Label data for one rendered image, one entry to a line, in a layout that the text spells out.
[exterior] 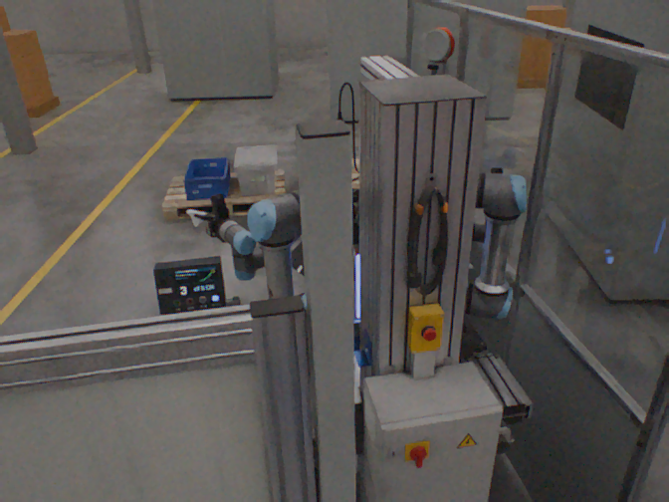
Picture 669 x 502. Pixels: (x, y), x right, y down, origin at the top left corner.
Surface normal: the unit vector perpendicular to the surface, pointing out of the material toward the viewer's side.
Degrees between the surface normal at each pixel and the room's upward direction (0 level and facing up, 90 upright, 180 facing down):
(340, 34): 90
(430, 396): 0
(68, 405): 89
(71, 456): 89
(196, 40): 90
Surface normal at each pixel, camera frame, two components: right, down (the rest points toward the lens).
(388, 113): 0.18, 0.48
